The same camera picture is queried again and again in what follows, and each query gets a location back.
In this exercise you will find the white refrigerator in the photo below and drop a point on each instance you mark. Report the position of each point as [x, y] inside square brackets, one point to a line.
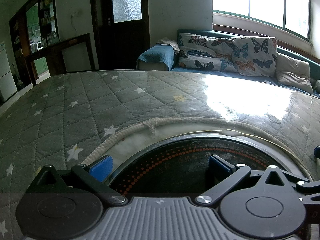
[6, 75]

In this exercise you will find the butterfly print pillow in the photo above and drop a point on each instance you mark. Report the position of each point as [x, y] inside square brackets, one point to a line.
[205, 62]
[205, 42]
[255, 57]

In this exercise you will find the white microwave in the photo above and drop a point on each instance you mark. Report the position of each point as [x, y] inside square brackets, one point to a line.
[39, 45]

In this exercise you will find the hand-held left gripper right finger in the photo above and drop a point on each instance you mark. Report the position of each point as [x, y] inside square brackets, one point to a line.
[219, 165]

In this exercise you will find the dark wooden glass door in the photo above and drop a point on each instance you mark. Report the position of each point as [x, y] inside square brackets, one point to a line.
[122, 30]

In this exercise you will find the dark wooden console table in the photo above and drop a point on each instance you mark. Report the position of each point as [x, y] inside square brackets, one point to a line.
[57, 47]

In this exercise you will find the beige pillow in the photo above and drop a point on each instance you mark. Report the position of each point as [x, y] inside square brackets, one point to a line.
[293, 73]

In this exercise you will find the grey white plush toy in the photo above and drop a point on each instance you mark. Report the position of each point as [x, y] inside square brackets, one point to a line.
[317, 87]

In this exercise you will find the grey star quilted table mat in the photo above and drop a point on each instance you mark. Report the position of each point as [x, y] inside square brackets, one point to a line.
[100, 100]

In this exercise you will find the beige crumpled towel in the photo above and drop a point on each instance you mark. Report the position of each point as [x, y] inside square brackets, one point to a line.
[170, 43]

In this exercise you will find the dark wooden display cabinet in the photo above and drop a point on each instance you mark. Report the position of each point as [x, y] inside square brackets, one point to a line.
[32, 30]

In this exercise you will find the teal sofa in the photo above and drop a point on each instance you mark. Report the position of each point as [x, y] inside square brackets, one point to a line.
[200, 32]

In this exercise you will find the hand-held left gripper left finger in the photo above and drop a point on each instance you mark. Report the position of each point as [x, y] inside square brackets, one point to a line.
[101, 167]

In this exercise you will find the green framed window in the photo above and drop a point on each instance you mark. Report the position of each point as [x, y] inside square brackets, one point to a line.
[262, 0]

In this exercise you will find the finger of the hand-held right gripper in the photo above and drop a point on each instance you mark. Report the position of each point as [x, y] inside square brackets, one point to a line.
[317, 152]

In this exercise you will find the round black cooktop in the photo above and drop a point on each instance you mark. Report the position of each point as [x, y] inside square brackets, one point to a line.
[175, 160]

